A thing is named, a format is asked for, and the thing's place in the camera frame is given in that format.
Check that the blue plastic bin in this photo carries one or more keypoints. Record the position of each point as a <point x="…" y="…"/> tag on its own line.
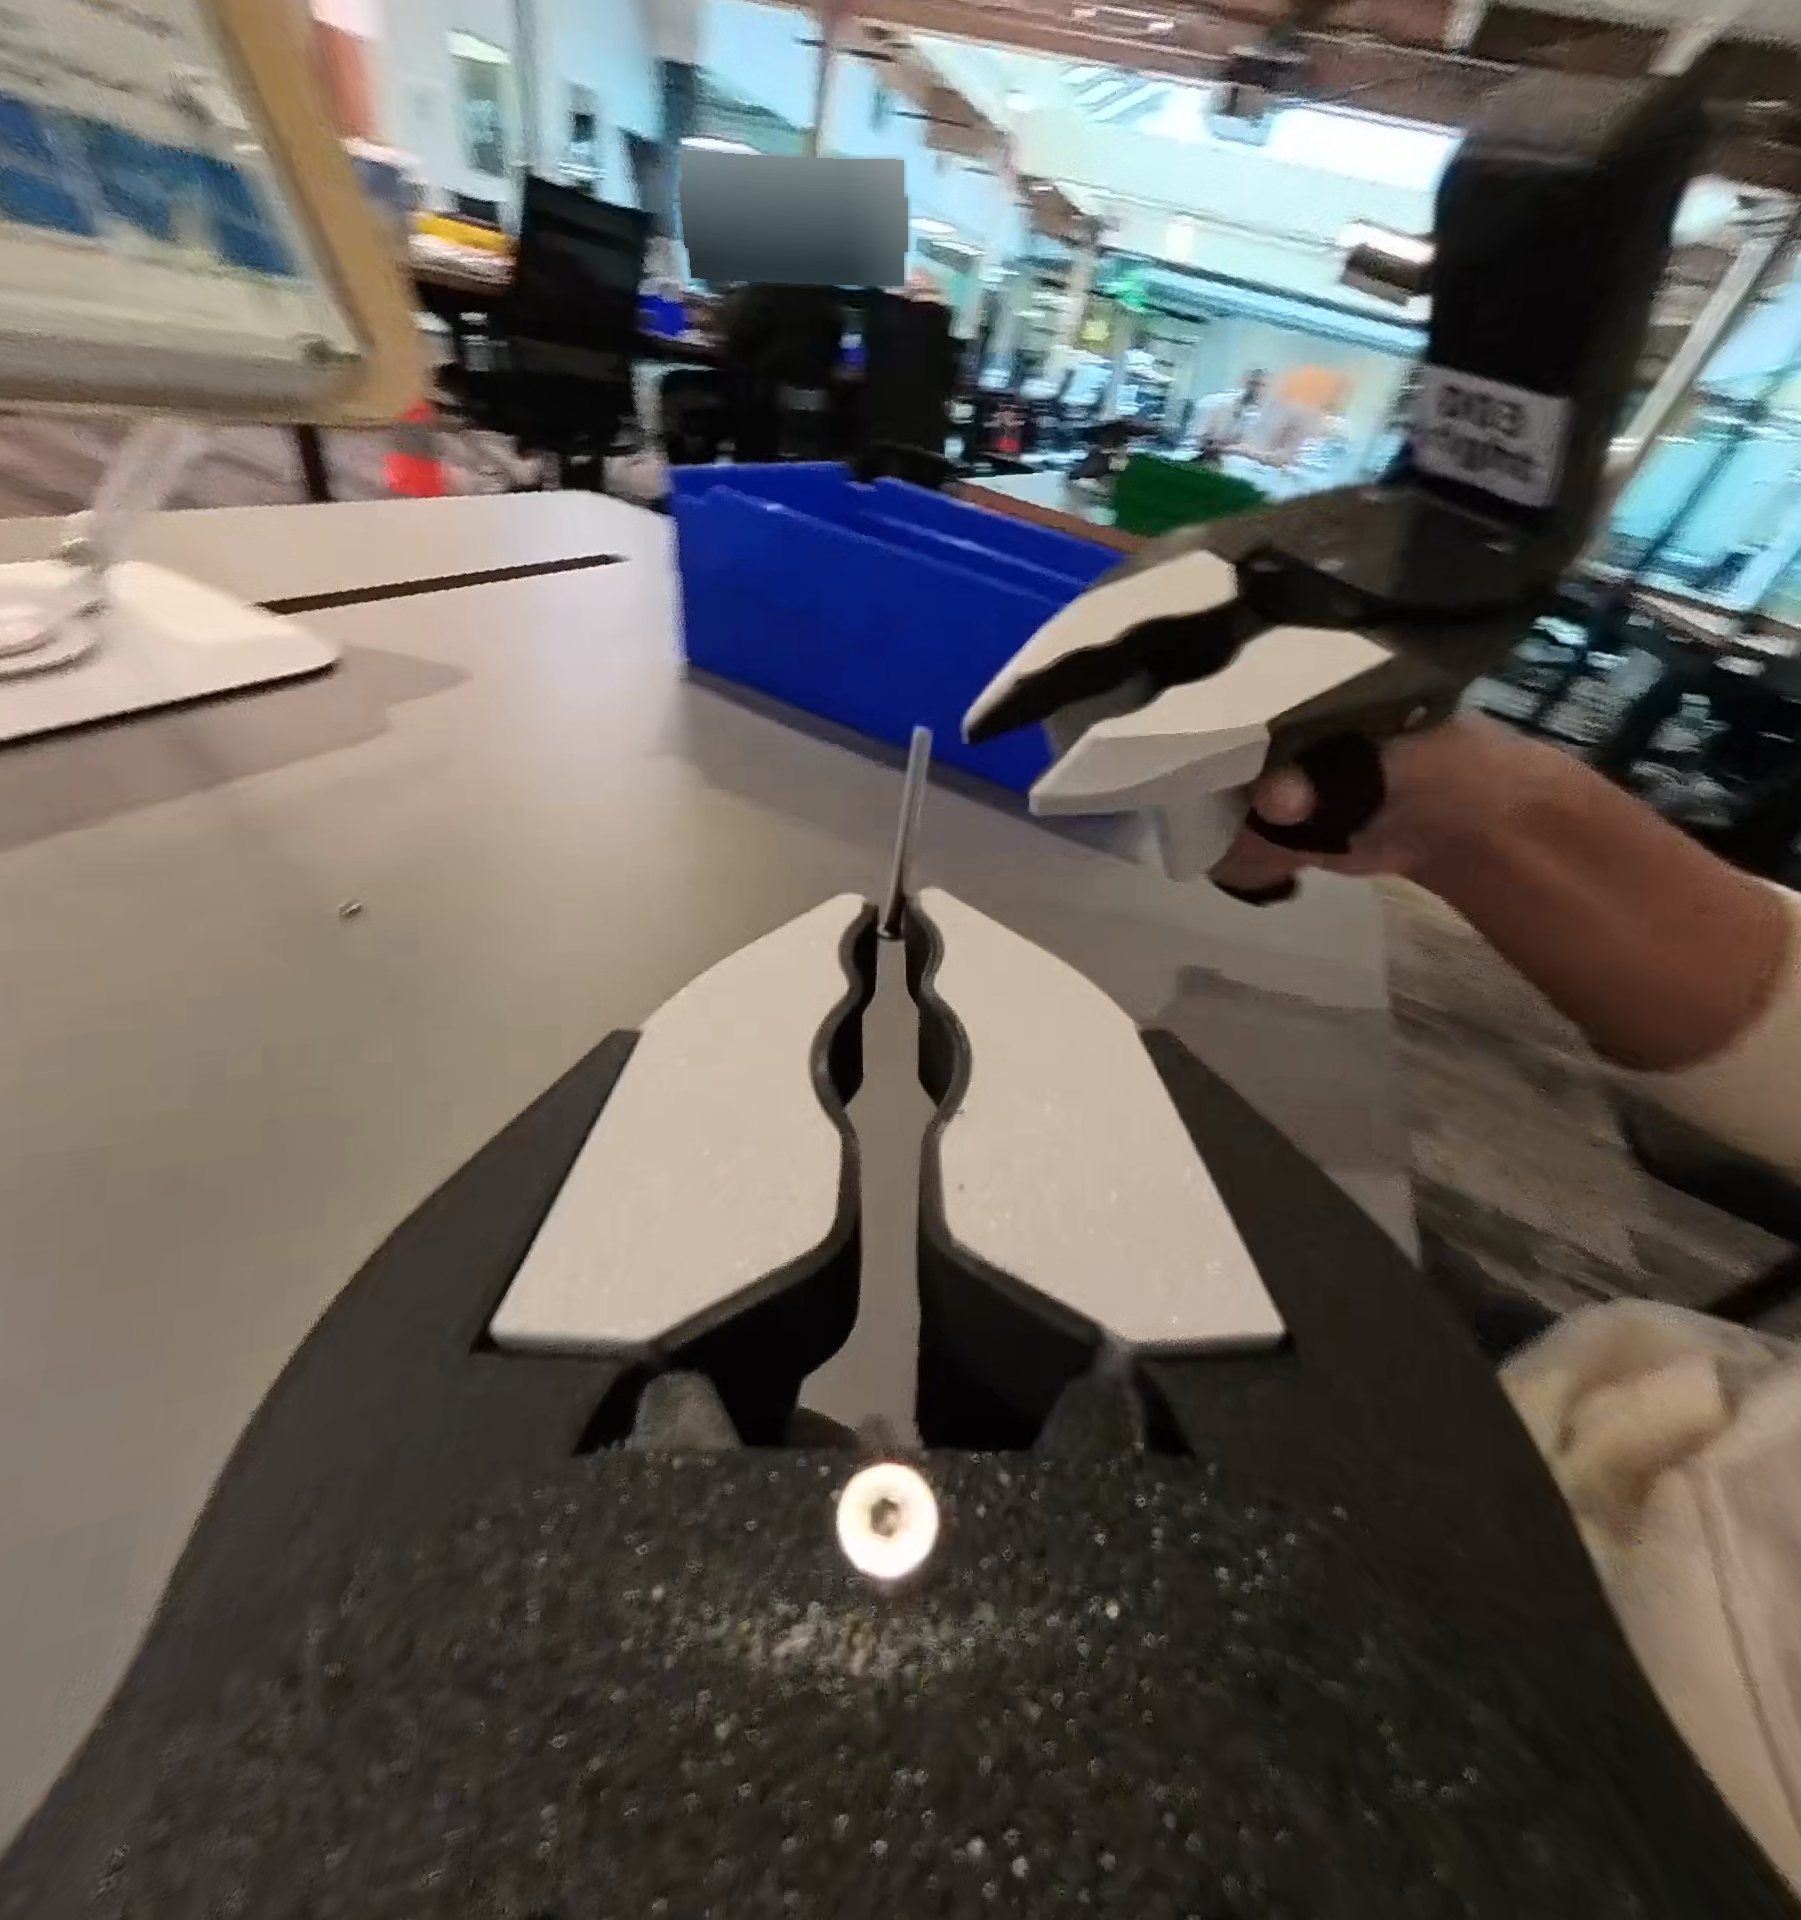
<point x="839" y="630"/>

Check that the person's cream sweater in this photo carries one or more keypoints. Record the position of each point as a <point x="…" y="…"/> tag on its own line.
<point x="1710" y="1575"/>

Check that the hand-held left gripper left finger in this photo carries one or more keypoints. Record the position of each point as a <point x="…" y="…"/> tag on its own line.
<point x="676" y="1185"/>

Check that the printed instruction sheet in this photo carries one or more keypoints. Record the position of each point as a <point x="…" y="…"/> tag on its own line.
<point x="91" y="224"/>

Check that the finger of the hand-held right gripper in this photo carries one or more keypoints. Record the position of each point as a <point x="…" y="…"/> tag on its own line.
<point x="1124" y="616"/>
<point x="1201" y="719"/>

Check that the person's right forearm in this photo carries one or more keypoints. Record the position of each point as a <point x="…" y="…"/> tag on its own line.
<point x="1590" y="929"/>

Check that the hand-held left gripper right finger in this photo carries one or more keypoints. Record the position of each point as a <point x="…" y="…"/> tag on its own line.
<point x="1096" y="1185"/>

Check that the silver bolt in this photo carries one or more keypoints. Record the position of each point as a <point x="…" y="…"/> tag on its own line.
<point x="908" y="826"/>

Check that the orange traffic cone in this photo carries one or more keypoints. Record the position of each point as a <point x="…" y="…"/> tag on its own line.
<point x="419" y="465"/>

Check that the person's right hand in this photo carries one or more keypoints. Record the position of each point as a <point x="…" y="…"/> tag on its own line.
<point x="1417" y="795"/>

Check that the instruction sheet on stand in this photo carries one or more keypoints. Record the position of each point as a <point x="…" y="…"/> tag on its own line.
<point x="345" y="224"/>

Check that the green plastic bin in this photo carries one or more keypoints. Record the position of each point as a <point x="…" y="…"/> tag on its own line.
<point x="1185" y="504"/>

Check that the black office chair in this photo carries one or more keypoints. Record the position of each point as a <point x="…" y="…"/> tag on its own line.
<point x="579" y="314"/>

